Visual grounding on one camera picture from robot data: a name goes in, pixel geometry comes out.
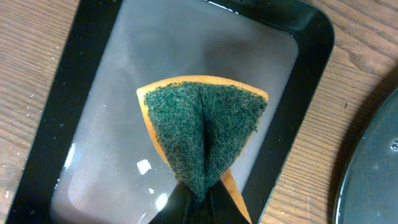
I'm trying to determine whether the green and orange sponge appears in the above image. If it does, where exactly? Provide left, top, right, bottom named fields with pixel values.
left=137, top=75, right=269, bottom=223

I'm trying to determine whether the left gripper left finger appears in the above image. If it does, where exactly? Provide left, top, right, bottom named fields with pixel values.
left=149, top=183, right=193, bottom=224

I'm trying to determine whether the black rectangular water tray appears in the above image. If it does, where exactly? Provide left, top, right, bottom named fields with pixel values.
left=6, top=1, right=335, bottom=223

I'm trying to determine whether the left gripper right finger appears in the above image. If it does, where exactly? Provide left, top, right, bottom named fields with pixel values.
left=208, top=181, right=249, bottom=224

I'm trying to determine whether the black round tray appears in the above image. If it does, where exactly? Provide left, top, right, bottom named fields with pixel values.
left=332, top=90, right=397, bottom=224

